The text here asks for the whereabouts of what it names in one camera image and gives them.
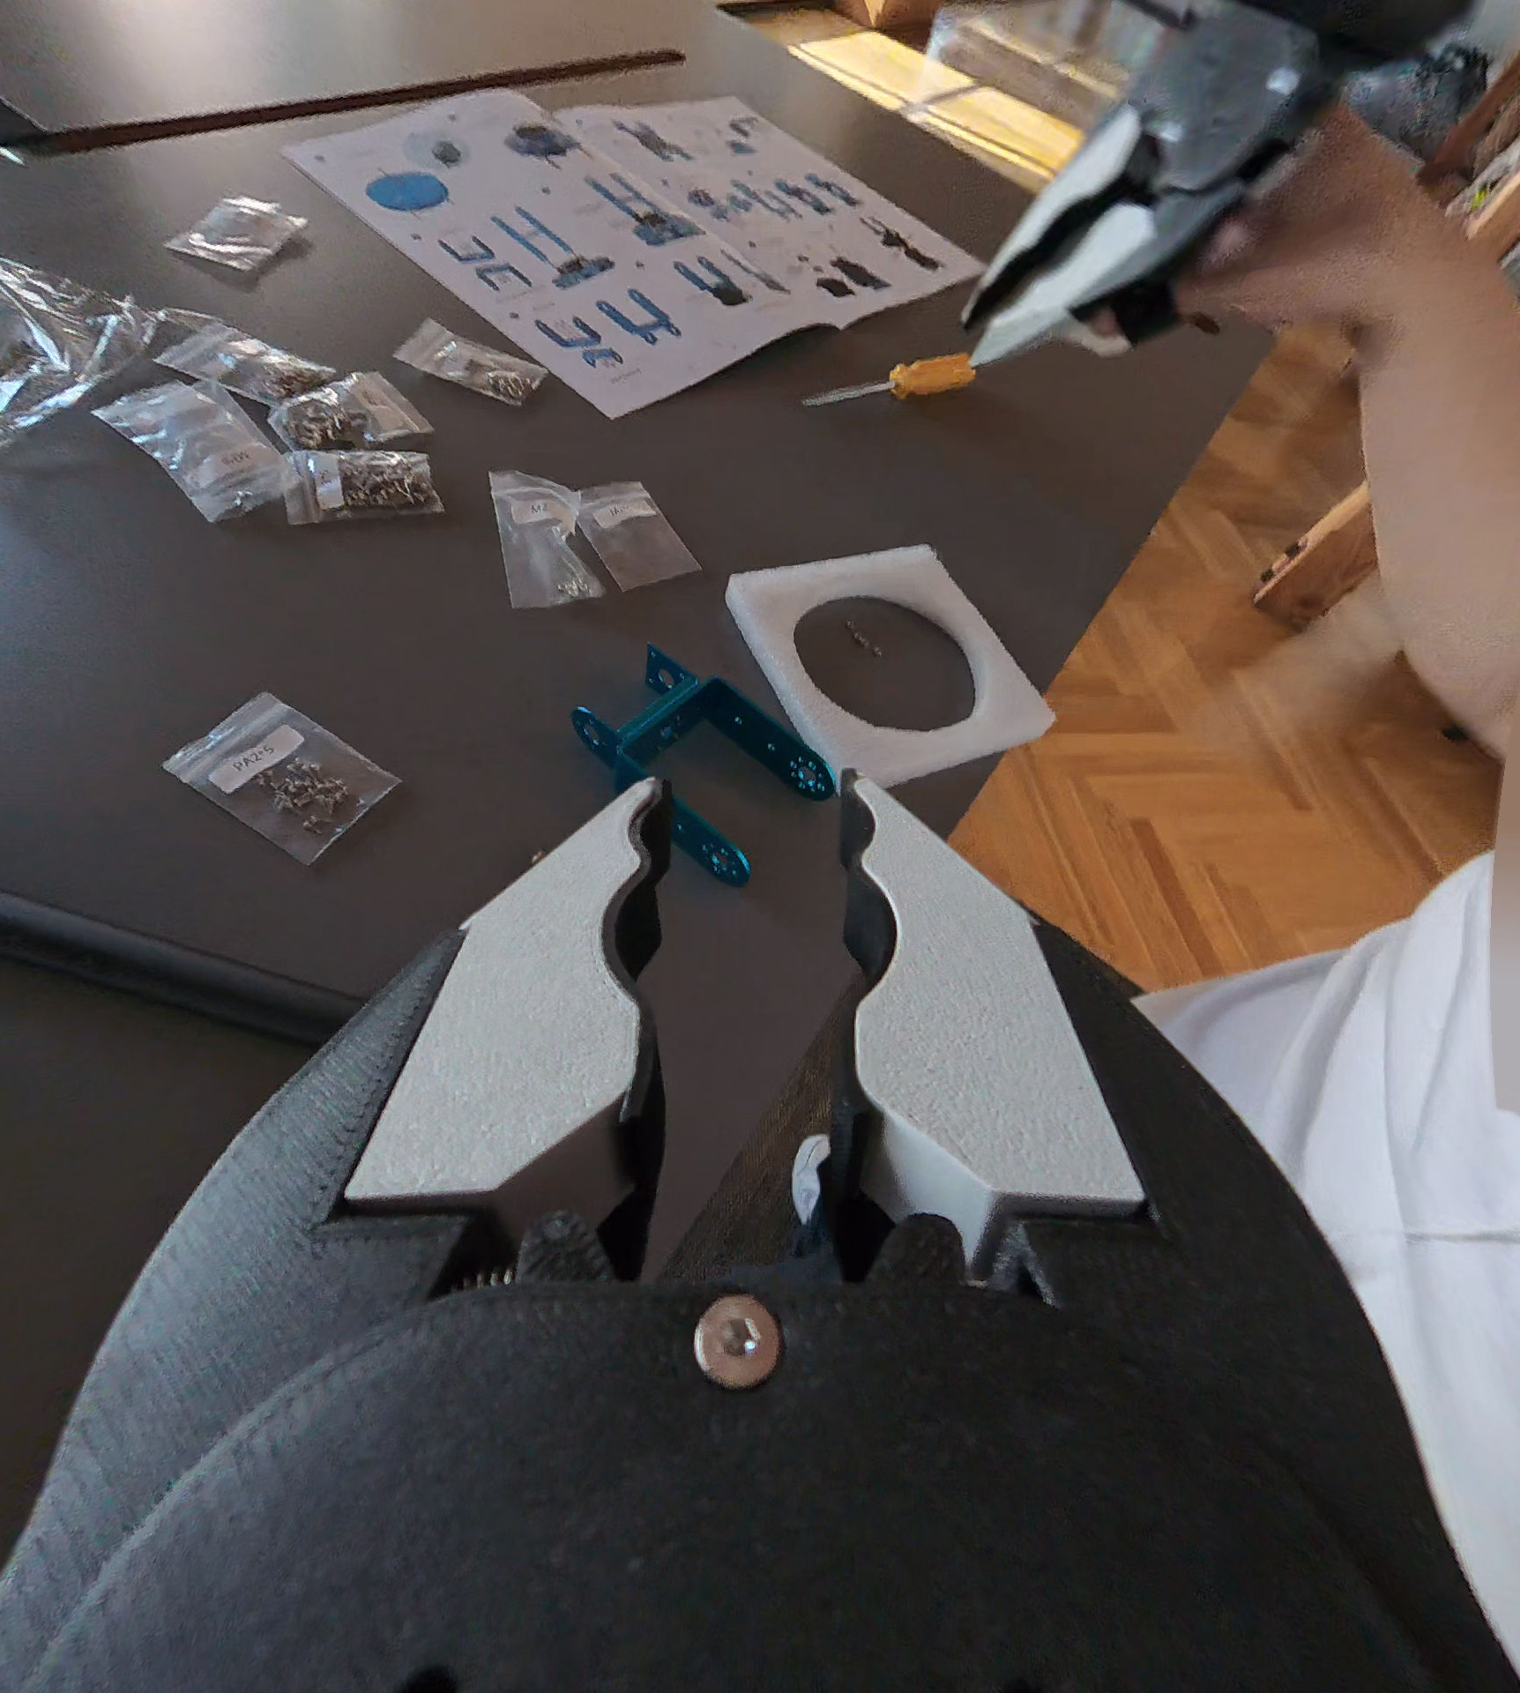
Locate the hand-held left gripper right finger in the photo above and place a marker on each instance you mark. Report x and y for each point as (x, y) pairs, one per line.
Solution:
(985, 1044)

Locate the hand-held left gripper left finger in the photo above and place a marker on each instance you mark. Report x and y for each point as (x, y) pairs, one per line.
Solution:
(509, 1044)

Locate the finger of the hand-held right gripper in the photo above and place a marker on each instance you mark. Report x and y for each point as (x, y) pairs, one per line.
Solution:
(1056, 219)
(1090, 273)

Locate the blue metal bracket assembly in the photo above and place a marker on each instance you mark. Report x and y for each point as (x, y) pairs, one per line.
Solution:
(694, 721)

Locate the person's right forearm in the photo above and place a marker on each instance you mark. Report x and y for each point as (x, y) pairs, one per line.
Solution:
(1432, 462)

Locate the black rounded desk strip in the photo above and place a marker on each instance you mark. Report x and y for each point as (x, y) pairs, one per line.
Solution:
(111, 951)

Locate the dark desk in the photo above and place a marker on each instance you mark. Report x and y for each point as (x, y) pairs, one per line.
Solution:
(111, 635)

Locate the person's right hand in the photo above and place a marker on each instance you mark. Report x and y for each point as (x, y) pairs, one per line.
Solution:
(1277, 273)

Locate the clear labelled bag small screws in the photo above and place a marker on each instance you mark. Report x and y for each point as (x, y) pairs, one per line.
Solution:
(277, 776)

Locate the wooden furniture leg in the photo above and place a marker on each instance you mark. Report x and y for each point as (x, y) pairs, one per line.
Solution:
(1318, 558)

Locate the printed instruction sheet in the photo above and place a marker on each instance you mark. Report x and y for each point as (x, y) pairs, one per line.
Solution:
(654, 226)

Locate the clear labelled bag with nuts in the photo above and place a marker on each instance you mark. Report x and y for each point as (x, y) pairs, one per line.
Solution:
(541, 536)

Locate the nearly empty clear labelled bag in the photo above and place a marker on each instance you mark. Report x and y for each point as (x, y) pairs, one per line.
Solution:
(637, 531)

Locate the small clear screw bag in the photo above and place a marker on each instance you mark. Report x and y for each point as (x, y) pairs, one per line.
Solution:
(242, 359)
(469, 359)
(200, 447)
(237, 233)
(349, 409)
(363, 484)

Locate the large crumpled clear bag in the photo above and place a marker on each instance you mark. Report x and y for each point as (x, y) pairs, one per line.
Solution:
(6, 344)

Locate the white foam square frame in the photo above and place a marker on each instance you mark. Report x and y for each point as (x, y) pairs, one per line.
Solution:
(772, 618)

